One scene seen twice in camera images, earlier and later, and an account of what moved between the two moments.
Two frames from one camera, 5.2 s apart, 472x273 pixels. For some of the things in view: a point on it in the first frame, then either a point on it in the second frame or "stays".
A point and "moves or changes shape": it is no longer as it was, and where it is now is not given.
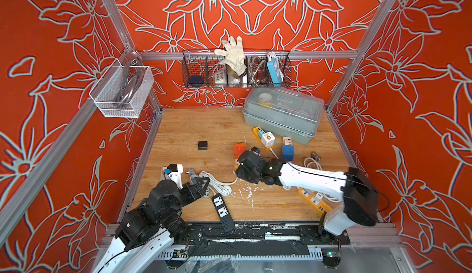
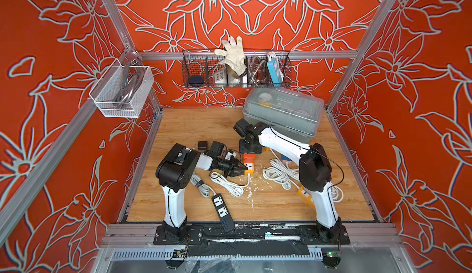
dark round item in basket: [195, 79] stays
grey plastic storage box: [294, 116] stays
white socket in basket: [220, 77] stays
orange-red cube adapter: [239, 148] moves or changes shape
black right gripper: [239, 171] to [241, 149]
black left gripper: [193, 196] to [233, 168]
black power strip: [224, 213] stays
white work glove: [235, 58] stays
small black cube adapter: [202, 145] stays
